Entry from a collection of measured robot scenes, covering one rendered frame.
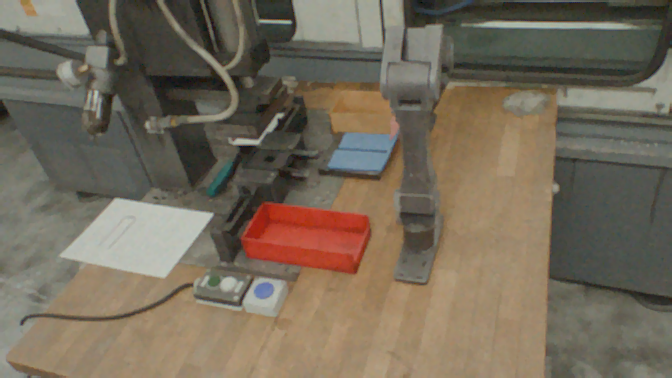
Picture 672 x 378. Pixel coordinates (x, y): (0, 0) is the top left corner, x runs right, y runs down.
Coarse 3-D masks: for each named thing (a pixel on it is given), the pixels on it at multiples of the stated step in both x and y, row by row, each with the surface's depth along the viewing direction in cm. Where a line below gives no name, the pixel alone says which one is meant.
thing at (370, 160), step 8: (336, 152) 141; (344, 152) 141; (352, 152) 140; (360, 152) 140; (368, 152) 139; (376, 152) 139; (336, 160) 139; (344, 160) 138; (360, 160) 137; (368, 160) 137; (376, 160) 136; (384, 160) 134; (368, 168) 134; (376, 168) 134
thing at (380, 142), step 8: (344, 136) 147; (352, 136) 146; (360, 136) 146; (368, 136) 145; (376, 136) 144; (384, 136) 144; (344, 144) 144; (352, 144) 143; (360, 144) 143; (368, 144) 142; (376, 144) 142; (384, 144) 141; (392, 144) 139
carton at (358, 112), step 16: (352, 96) 156; (368, 96) 155; (336, 112) 153; (352, 112) 159; (368, 112) 158; (384, 112) 156; (336, 128) 151; (352, 128) 149; (368, 128) 147; (384, 128) 146
